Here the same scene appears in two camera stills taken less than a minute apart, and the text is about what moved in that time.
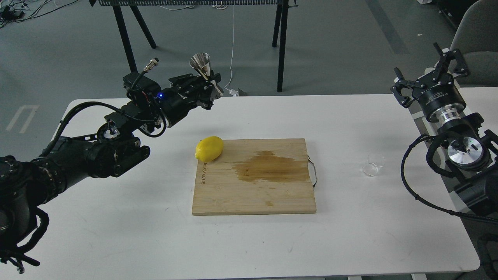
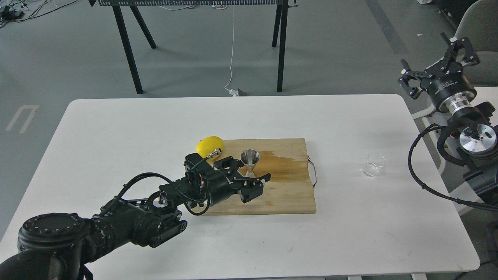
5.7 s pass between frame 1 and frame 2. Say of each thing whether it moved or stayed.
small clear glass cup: stayed
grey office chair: stayed
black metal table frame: stayed
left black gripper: moved
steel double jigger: moved
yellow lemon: stayed
